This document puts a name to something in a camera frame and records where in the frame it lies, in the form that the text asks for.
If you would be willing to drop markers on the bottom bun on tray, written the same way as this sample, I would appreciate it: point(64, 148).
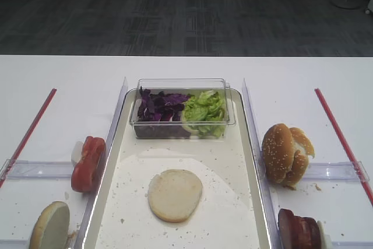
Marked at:
point(174, 194)

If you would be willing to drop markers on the clear divider wall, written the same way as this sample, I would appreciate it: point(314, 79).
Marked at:
point(115, 120)
point(269, 215)

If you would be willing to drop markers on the left upper clear pusher track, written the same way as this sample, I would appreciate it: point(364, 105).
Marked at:
point(31, 170)

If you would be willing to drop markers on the bun half at left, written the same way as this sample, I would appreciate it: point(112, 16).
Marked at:
point(51, 228)

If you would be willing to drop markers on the sesame bun stack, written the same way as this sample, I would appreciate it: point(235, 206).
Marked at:
point(286, 153)

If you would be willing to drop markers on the white pusher behind tomato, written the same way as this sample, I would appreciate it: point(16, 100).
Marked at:
point(77, 152)

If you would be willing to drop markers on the tomato slices stack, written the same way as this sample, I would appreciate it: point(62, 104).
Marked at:
point(85, 171)

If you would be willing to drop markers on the right red rail strip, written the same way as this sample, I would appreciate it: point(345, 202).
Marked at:
point(344, 141)

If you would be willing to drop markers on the white metal tray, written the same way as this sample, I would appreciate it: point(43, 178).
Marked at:
point(229, 214)

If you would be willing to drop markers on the purple cabbage leaves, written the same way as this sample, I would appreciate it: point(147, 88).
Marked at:
point(163, 109)

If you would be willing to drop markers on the right clear divider wall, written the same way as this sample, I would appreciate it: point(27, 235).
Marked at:
point(269, 215)

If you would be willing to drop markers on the left clear divider wall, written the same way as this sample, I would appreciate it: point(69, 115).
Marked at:
point(115, 120)

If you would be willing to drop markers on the white stand base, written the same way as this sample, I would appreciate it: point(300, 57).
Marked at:
point(346, 4)

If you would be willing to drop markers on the white pusher behind patties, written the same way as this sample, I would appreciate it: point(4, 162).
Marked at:
point(326, 242)

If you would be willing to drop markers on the clear pusher track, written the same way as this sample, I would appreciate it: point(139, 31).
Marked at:
point(342, 171)
point(31, 170)
point(352, 245)

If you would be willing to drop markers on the right lower clear pusher track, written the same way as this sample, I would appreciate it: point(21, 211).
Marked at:
point(352, 245)

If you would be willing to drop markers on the red rail strip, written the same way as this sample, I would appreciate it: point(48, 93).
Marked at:
point(29, 132)
point(344, 141)

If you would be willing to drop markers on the clear plastic container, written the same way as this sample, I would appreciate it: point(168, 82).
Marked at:
point(189, 87)

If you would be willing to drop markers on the meat patties stack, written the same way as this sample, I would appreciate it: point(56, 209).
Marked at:
point(298, 232)

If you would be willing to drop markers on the green lettuce pile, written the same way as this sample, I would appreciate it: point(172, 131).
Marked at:
point(208, 106)

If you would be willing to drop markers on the left red rail strip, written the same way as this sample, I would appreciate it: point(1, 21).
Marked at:
point(29, 132)

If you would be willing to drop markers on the right upper clear pusher track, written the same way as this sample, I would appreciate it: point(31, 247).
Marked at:
point(342, 171)

